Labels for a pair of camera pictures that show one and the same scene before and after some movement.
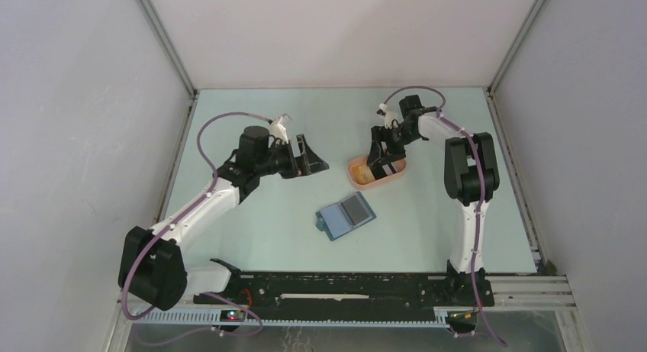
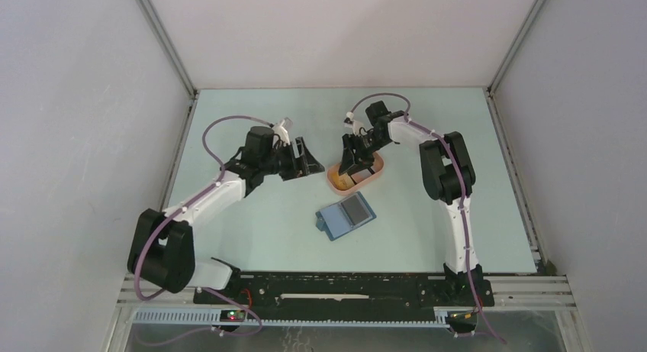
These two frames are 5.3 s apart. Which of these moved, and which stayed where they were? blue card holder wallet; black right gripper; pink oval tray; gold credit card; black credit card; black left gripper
Moved: black right gripper; pink oval tray; gold credit card
Stayed: black credit card; black left gripper; blue card holder wallet
